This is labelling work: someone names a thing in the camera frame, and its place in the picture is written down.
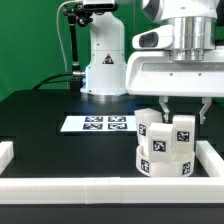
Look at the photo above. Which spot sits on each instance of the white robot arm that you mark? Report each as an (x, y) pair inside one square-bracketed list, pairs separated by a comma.
[(179, 58)]

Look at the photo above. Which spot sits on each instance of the white round stool seat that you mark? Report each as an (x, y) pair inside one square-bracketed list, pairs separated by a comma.
[(181, 165)]

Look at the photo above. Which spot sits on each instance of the white U-shaped fence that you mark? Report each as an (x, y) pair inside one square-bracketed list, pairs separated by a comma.
[(208, 189)]

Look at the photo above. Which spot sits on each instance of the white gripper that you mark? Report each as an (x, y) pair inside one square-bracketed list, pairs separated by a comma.
[(150, 71)]

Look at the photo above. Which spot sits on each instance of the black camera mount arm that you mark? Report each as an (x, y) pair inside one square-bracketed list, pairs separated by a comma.
[(76, 16)]

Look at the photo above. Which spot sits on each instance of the white marker sheet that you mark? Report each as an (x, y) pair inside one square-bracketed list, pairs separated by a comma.
[(99, 123)]

